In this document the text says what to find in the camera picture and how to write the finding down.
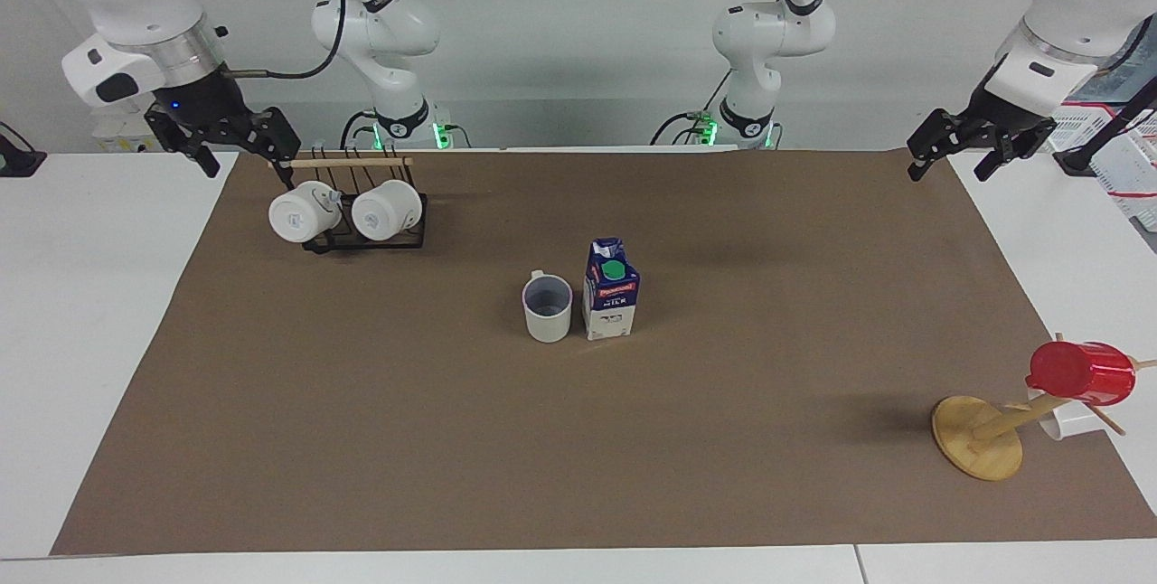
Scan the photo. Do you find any wooden mug tree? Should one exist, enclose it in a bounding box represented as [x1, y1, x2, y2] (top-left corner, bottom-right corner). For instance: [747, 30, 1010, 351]
[931, 331, 1157, 483]

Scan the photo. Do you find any white plastic basket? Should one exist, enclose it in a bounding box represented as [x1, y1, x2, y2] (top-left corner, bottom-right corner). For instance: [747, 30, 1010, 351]
[1039, 99, 1157, 233]

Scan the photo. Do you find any blue and white milk carton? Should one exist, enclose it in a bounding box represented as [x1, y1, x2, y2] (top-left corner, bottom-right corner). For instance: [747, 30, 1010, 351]
[581, 237, 642, 343]

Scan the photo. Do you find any white mug with grey inside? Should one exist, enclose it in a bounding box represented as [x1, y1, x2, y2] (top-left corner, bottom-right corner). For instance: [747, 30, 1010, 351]
[522, 269, 575, 344]

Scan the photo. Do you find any red plastic cup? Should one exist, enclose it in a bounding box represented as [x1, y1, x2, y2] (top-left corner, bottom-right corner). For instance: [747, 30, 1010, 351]
[1025, 340, 1137, 408]

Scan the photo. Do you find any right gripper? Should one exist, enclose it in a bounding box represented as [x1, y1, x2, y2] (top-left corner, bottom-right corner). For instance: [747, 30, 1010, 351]
[144, 64, 302, 180]

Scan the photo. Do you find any black cable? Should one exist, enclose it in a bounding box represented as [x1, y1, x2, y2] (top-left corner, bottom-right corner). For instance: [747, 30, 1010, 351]
[338, 108, 382, 152]
[221, 0, 348, 80]
[650, 69, 735, 147]

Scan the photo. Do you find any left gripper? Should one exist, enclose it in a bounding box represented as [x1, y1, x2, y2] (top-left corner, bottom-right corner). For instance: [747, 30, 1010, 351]
[906, 60, 1058, 184]

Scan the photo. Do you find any black wire mug rack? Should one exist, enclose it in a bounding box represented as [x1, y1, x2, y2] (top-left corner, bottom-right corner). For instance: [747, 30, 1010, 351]
[268, 145, 429, 254]

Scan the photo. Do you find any white plastic cup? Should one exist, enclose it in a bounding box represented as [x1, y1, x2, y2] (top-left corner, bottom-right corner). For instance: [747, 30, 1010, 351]
[1037, 390, 1109, 443]

